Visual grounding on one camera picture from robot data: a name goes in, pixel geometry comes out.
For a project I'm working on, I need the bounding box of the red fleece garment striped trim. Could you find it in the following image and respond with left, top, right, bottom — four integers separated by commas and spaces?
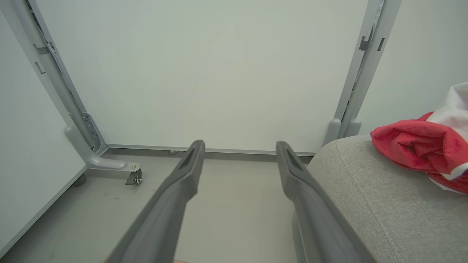
370, 111, 468, 195

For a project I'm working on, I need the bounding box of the light grey fabric sofa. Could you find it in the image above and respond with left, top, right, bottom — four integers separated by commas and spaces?
306, 134, 468, 263

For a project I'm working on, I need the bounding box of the white cloth garment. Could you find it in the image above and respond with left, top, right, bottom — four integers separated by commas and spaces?
426, 82, 468, 141

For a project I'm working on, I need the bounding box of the wide white partition panel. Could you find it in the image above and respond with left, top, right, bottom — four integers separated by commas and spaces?
35, 0, 369, 153

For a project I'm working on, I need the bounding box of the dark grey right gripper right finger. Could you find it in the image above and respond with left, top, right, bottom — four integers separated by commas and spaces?
276, 141, 375, 263

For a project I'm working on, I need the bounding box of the small metal caster wheel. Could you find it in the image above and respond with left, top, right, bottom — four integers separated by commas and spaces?
125, 169, 143, 186

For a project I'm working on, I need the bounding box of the grey metal partition post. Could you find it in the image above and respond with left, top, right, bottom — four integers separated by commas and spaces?
323, 0, 403, 147

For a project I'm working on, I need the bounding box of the grey metal post with foot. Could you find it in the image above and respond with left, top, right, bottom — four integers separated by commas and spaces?
0, 0, 144, 180

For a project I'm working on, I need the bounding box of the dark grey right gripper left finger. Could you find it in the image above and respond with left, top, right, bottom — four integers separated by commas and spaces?
105, 140, 206, 263

